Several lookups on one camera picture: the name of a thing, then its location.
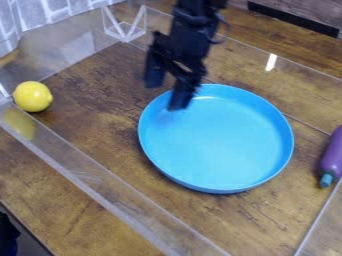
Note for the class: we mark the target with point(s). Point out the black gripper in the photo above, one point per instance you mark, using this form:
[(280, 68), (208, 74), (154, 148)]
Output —
[(186, 45)]

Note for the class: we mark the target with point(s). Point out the yellow lemon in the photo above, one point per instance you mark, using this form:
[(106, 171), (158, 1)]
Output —
[(33, 96)]

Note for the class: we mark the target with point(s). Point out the blue round plastic tray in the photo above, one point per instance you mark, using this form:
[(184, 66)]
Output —
[(225, 145)]

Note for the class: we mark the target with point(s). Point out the dark baseboard strip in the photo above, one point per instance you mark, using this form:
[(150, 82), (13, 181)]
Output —
[(295, 19)]

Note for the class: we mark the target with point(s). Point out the grey white patterned curtain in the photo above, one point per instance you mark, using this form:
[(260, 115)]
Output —
[(23, 15)]

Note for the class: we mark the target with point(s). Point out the purple toy eggplant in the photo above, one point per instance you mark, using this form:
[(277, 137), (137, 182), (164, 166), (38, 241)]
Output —
[(332, 159)]

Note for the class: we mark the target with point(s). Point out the clear acrylic enclosure wall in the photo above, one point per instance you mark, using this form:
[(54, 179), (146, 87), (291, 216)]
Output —
[(77, 180)]

